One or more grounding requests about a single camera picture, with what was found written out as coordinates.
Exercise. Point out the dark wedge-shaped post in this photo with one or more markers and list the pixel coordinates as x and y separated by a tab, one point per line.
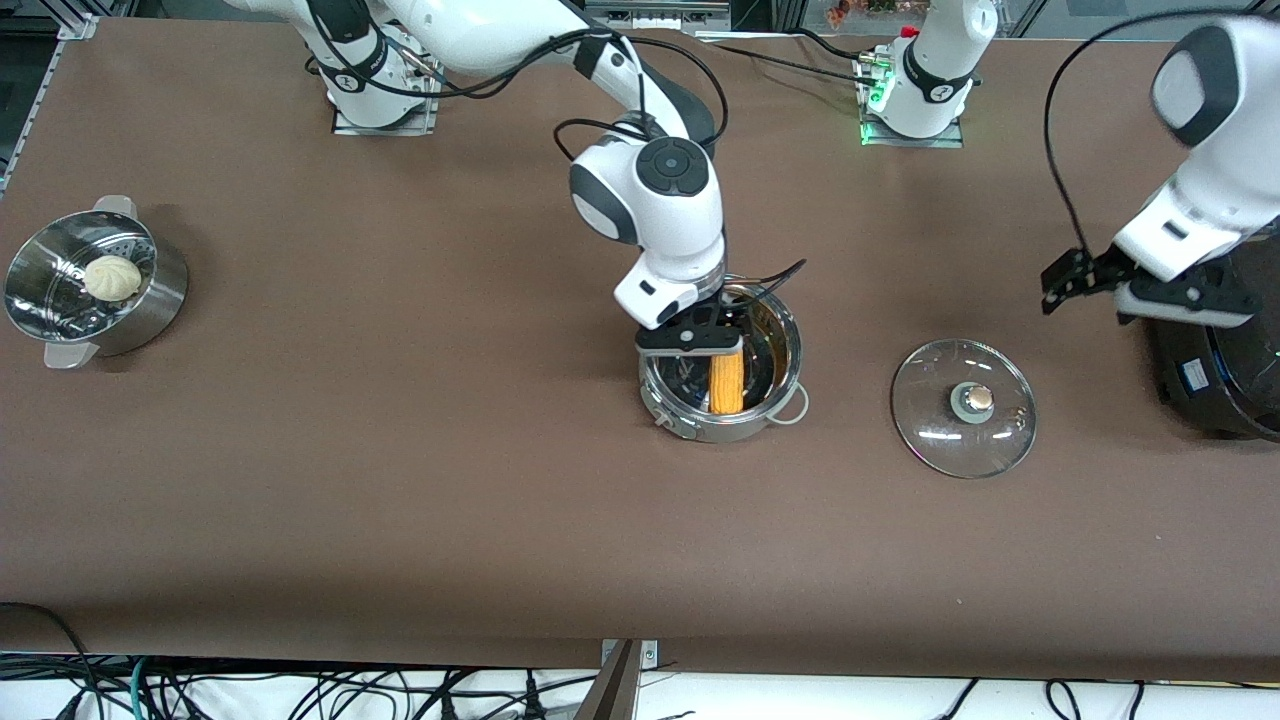
610	695

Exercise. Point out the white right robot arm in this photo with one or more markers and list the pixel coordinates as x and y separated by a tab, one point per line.
660	200

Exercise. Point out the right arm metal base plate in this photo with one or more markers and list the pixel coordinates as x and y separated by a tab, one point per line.
345	127

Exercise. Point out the steel steamer pot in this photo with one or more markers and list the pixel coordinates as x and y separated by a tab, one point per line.
150	300

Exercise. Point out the small metal table bracket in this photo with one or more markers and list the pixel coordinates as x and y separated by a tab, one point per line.
648	652

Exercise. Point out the dark rice cooker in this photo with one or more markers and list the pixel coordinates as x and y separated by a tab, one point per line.
1220	380

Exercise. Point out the glass lid with round knob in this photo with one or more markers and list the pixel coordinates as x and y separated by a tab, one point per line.
940	430

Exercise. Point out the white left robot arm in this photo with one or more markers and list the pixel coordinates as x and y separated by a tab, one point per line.
1220	90

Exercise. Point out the white steamed bun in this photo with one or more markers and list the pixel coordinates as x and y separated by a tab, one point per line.
112	278

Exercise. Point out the yellow corn cob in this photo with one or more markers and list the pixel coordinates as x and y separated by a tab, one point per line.
726	385

